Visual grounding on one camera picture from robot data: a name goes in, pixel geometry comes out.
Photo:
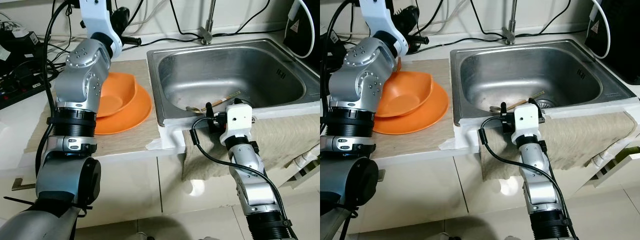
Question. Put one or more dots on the black appliance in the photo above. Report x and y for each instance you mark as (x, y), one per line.
(620, 40)
(305, 30)

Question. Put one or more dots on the banded wooden chopstick pair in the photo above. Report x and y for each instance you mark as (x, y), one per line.
(227, 96)
(530, 98)

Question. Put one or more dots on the beige woven placemat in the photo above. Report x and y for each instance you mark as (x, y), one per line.
(430, 142)
(130, 142)

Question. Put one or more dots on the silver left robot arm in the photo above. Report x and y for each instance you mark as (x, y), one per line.
(80, 75)
(365, 75)

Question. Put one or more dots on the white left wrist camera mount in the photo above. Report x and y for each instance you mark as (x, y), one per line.
(380, 12)
(97, 15)

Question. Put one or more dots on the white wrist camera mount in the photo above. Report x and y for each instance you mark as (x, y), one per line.
(97, 15)
(526, 117)
(239, 120)
(380, 12)

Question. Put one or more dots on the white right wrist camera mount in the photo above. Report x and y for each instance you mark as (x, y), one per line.
(239, 120)
(526, 117)

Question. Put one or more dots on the steel sink faucet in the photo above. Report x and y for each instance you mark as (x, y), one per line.
(206, 36)
(510, 36)

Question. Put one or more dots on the gold metal spoon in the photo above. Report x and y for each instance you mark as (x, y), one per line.
(495, 108)
(192, 108)

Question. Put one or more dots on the black battery charger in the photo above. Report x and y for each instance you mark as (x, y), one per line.
(20, 47)

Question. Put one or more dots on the beige hanging towel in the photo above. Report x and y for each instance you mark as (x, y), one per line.
(280, 140)
(580, 140)

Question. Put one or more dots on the open white cabinet drawer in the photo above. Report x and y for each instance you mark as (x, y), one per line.
(617, 165)
(300, 162)

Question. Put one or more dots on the black power strip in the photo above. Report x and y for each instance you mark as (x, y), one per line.
(15, 95)

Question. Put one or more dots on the steel sink drain strainer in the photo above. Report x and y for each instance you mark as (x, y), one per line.
(546, 104)

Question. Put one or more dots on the white base cabinet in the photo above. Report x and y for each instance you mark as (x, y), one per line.
(150, 185)
(450, 190)

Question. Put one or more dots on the orange plastic plate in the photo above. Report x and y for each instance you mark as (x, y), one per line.
(430, 117)
(135, 115)

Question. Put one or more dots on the orange plastic bowl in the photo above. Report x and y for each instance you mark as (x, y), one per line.
(405, 95)
(117, 95)

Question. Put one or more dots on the stainless steel sink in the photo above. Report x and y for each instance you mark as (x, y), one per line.
(530, 70)
(225, 70)

